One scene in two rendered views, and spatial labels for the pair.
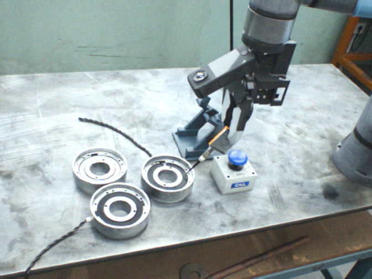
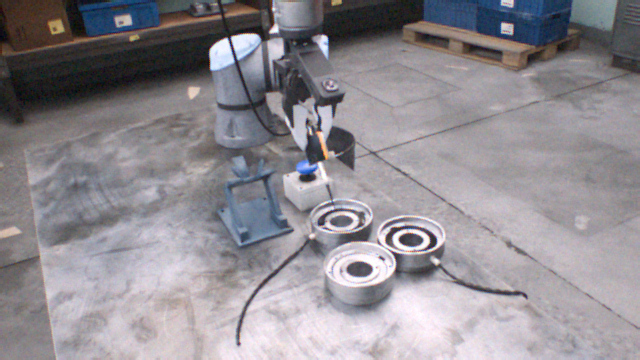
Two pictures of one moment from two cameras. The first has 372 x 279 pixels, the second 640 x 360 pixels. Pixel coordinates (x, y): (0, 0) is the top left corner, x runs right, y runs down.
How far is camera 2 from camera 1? 1.01 m
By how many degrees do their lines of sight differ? 74
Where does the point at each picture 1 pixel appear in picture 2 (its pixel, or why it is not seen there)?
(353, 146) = (251, 117)
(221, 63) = (316, 67)
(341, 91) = (101, 143)
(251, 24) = (314, 12)
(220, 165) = (312, 185)
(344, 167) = (262, 137)
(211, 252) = not seen: hidden behind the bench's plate
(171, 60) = not seen: outside the picture
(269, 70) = not seen: hidden behind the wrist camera
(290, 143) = (226, 170)
